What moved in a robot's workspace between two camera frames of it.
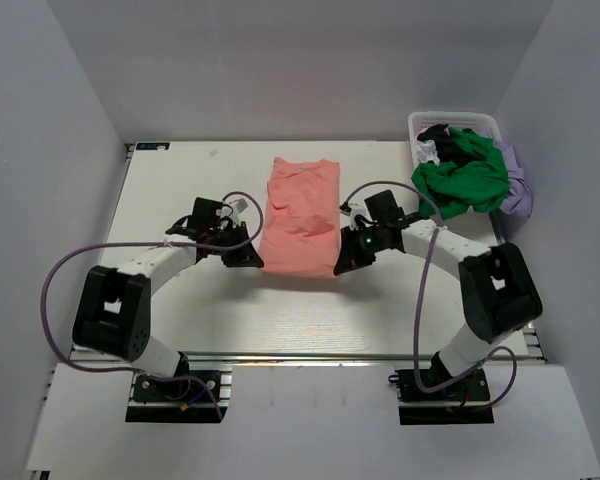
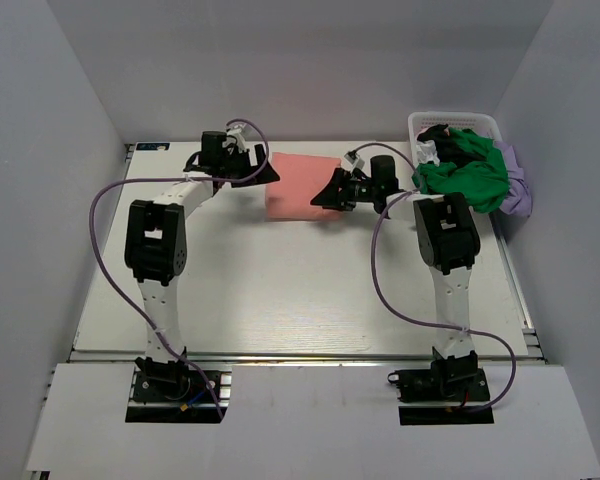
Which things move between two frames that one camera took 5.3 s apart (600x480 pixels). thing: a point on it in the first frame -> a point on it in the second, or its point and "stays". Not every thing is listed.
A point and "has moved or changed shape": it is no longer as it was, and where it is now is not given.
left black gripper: (244, 257) -> (245, 155)
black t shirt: (448, 149) stays
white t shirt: (427, 152) stays
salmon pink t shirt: (302, 225) has moved or changed shape
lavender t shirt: (519, 198) stays
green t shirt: (481, 184) stays
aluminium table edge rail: (323, 357) stays
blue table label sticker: (152, 145) stays
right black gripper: (351, 257) -> (333, 197)
